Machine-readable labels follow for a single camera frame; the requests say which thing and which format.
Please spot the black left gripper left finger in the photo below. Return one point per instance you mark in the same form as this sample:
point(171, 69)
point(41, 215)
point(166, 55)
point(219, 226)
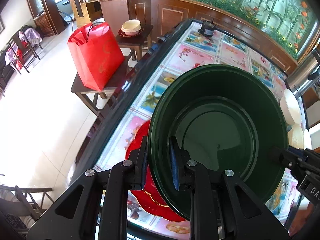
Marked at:
point(95, 205)

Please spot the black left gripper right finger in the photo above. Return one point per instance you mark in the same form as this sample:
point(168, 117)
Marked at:
point(222, 206)

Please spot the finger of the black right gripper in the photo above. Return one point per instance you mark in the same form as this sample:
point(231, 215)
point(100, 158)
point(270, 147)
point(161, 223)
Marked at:
point(282, 156)

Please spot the cream foam plate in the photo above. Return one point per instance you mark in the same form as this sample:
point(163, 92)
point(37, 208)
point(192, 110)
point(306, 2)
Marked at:
point(299, 138)

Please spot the white foam bowl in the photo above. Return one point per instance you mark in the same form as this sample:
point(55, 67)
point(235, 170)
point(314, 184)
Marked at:
point(290, 108)

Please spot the large red flower plate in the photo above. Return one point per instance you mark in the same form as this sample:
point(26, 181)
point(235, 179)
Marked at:
point(147, 179)

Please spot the dark green plastic bowl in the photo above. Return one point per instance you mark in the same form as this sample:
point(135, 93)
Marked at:
point(225, 118)

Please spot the cream bowls on stool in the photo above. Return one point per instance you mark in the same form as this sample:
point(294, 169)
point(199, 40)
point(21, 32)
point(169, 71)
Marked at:
point(131, 27)

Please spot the person's right hand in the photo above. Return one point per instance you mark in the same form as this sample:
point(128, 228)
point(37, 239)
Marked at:
point(300, 219)

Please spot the stainless steel kettle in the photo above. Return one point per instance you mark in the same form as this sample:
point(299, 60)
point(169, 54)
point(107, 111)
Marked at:
point(306, 74)

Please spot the dark wooden side table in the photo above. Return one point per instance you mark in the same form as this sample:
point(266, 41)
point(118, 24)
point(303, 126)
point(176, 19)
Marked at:
point(119, 80)

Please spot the fruit pattern tablecloth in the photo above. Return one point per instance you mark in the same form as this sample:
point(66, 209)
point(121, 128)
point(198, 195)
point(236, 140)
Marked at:
point(147, 215)

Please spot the small black motor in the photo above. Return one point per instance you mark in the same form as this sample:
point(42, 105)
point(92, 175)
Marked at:
point(207, 28)

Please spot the red paper gift bag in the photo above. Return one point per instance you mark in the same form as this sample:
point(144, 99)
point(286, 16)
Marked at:
point(95, 53)

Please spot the wooden chair with clothes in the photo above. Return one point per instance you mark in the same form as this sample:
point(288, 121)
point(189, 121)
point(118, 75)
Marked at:
point(22, 47)

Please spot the dark wooden stool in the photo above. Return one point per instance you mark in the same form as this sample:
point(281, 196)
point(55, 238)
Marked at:
point(138, 43)

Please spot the wooden chair near camera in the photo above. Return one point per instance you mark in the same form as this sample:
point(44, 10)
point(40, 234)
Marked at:
point(20, 209)

